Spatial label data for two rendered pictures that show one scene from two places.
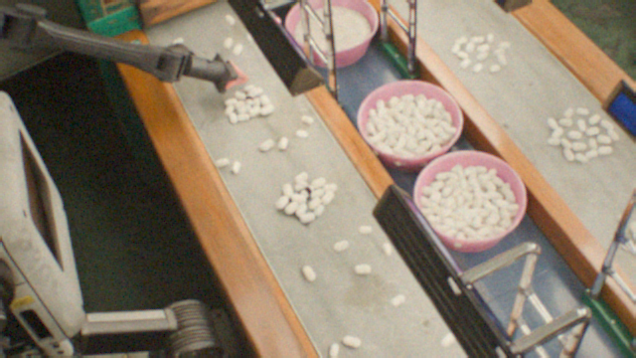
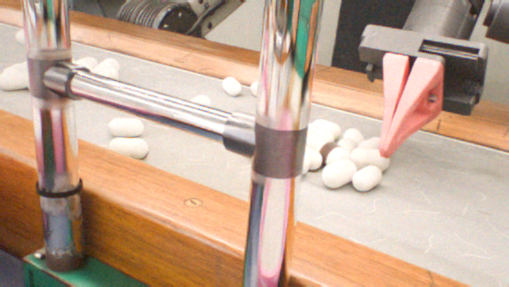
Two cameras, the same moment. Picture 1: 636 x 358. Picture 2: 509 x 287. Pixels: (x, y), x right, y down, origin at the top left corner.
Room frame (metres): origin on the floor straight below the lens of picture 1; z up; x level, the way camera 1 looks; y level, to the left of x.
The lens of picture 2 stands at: (1.77, -0.14, 0.92)
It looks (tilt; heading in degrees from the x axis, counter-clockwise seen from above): 22 degrees down; 139
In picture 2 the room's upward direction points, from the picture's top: 6 degrees clockwise
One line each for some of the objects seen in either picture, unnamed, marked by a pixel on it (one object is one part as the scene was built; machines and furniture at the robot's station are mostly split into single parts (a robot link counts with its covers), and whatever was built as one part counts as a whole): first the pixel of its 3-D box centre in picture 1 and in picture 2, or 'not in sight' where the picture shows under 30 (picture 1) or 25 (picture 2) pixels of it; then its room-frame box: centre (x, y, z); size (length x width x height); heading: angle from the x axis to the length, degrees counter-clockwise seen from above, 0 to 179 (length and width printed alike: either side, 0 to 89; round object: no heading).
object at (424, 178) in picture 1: (468, 206); not in sight; (1.08, -0.34, 0.72); 0.27 x 0.27 x 0.10
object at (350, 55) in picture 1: (332, 32); not in sight; (1.76, -0.08, 0.72); 0.27 x 0.27 x 0.10
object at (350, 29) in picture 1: (332, 35); not in sight; (1.76, -0.08, 0.71); 0.22 x 0.22 x 0.06
